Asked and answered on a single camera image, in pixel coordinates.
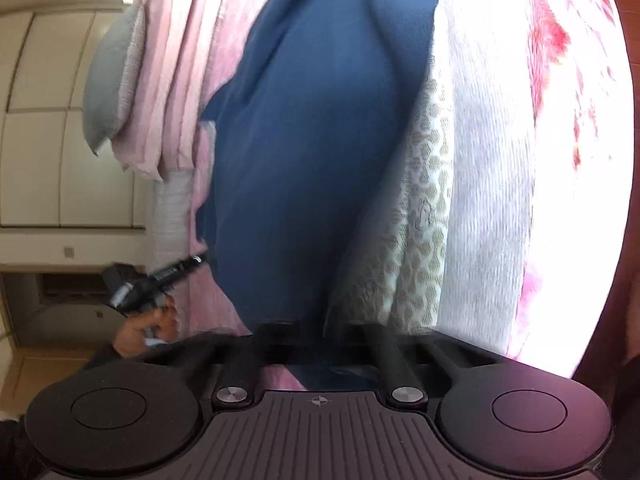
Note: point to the white wardrobe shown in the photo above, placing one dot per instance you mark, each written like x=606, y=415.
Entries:
x=70, y=135

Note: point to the grey pillow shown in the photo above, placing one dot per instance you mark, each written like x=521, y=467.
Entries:
x=112, y=85

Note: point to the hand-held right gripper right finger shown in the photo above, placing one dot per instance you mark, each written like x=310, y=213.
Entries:
x=387, y=360

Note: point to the blue garment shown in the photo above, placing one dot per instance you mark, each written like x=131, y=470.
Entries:
x=310, y=150

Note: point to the wall socket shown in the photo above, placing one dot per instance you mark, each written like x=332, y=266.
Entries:
x=68, y=251

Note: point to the person's left hand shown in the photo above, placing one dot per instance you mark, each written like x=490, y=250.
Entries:
x=150, y=327

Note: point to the white ribbed quilt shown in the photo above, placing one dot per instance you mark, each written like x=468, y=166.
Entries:
x=170, y=215

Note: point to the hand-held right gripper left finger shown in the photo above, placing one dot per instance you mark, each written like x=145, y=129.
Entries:
x=235, y=360

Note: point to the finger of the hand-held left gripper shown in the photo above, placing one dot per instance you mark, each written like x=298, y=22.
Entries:
x=177, y=267

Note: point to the folded pink sheets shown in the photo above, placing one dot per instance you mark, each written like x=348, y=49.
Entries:
x=170, y=70

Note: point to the white patterned cloth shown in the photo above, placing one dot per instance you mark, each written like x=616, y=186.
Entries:
x=420, y=220

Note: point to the pink floral blanket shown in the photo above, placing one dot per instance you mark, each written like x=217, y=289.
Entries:
x=500, y=160

